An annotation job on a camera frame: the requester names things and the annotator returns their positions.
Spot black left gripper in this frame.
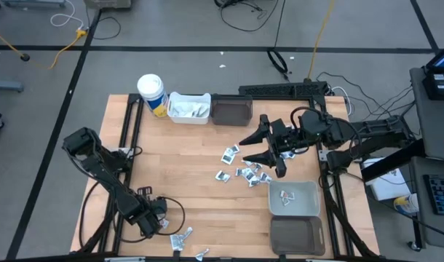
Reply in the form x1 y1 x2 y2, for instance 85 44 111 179
124 195 169 238

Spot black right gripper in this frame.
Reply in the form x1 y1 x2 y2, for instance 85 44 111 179
238 114 300 179

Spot dark translucent plastic bin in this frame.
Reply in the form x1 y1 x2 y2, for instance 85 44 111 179
269 215 327 257
210 93 254 127

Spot black perforated bar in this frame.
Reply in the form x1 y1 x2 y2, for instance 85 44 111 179
238 80 329 99

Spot light grey plastic bin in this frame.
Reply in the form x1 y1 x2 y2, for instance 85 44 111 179
267 180 322 218

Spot white plastic bin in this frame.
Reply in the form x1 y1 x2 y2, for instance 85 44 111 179
166 91 212 125

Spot disinfectant wipes canister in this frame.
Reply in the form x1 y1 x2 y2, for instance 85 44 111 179
136 73 170 117
392 193 420 216

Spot black desk bar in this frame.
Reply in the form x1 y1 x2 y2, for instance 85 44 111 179
360 138 427 183

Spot white tissue box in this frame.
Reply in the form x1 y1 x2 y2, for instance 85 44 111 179
360 156 412 202

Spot grey desk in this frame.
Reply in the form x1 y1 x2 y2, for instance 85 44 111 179
410 156 444 251
409 67 444 162

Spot black keyboard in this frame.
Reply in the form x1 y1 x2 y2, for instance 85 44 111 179
422 173 444 217

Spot black laptop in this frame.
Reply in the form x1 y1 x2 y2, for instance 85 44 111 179
421 38 444 101

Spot grey metal foot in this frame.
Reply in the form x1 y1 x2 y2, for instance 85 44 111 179
0 79 25 93

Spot grey box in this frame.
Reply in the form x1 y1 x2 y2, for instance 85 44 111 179
83 0 132 10

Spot grey metal base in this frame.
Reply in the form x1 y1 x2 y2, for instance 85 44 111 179
0 0 67 9

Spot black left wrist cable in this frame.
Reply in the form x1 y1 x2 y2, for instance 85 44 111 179
112 196 186 244

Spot black left arm base cable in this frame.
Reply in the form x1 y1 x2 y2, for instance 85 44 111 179
78 178 103 250

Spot black coiled cable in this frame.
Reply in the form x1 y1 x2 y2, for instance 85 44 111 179
266 48 290 82

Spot yellow hanging cable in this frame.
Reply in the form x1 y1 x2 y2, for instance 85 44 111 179
306 0 336 82

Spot black cable bundle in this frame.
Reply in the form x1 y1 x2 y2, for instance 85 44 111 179
315 71 423 143

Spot black straight cable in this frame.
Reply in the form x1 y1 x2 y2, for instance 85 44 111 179
273 0 287 48

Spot black tangled floor cables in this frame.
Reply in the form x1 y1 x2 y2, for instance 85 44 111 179
213 0 281 33

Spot black floor cable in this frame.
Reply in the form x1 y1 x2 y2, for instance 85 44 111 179
86 7 122 41

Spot yellow floor cable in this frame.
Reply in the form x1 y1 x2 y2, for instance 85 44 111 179
0 25 89 71

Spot white floor cable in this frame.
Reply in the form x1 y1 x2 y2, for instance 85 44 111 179
49 0 86 31

